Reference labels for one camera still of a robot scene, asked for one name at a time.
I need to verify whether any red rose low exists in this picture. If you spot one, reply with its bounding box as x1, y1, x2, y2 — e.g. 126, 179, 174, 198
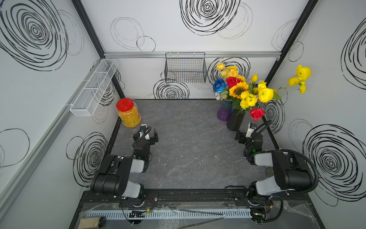
250, 108, 265, 121

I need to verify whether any white wire shelf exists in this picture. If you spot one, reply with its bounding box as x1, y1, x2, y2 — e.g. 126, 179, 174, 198
70, 59, 118, 116

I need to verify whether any blue rose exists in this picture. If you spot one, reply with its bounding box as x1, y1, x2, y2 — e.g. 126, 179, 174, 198
213, 79, 228, 93

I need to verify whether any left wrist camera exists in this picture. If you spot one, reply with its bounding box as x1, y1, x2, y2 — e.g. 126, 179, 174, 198
139, 124, 152, 140

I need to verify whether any red rose top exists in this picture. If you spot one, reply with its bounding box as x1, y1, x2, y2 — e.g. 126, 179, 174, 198
226, 77, 242, 88

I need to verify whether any yellow poppy stem large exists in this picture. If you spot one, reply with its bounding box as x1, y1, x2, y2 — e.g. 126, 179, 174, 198
240, 81, 275, 109

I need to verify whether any black vase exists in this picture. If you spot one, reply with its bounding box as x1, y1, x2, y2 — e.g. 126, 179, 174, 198
226, 109, 245, 131

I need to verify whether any sunflower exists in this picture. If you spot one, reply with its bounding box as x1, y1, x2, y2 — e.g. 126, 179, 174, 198
229, 82, 249, 99

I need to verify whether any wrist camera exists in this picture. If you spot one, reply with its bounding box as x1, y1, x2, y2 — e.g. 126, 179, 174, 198
139, 124, 152, 140
246, 123, 257, 138

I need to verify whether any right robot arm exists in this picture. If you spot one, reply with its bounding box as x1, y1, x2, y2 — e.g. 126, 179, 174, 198
235, 130, 320, 198

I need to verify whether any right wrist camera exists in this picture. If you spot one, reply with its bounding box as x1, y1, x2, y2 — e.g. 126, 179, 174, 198
246, 123, 257, 138

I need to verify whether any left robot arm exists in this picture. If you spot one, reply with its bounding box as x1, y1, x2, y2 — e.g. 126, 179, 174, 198
90, 125, 159, 199

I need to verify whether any purple glass vase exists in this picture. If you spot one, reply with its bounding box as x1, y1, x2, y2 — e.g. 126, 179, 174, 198
217, 101, 233, 122

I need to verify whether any yellow rose stem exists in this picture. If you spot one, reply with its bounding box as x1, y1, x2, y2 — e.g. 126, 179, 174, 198
216, 63, 238, 78

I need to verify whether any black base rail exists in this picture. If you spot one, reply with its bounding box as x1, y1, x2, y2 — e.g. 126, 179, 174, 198
119, 186, 274, 208

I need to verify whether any white cable duct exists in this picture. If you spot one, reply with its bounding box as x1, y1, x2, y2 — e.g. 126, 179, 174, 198
86, 209, 252, 220

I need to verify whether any black wire basket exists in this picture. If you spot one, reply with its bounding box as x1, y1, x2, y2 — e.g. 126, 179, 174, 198
164, 52, 207, 84

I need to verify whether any red lid plastic jar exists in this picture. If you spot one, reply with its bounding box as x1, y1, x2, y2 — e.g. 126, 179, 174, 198
116, 98, 142, 127

